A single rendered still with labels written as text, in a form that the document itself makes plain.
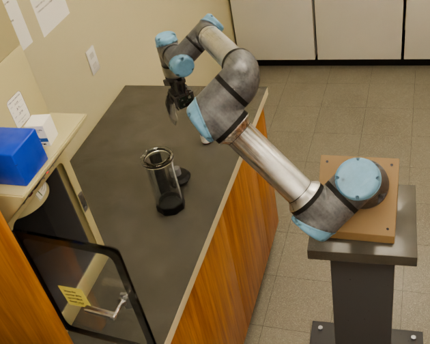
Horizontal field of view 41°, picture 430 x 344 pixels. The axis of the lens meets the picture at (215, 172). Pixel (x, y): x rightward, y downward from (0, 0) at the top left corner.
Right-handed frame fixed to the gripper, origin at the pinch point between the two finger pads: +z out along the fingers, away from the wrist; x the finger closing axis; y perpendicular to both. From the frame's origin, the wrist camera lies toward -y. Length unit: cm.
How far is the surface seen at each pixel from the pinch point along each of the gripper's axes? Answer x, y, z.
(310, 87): 138, -135, 114
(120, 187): -32.0, 4.5, 14.7
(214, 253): -13, 39, 32
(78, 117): -40, 43, -43
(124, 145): -21.9, -20.0, 15.3
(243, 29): 117, -190, 80
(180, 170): -10.9, 16.0, 9.9
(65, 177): -49, 34, -21
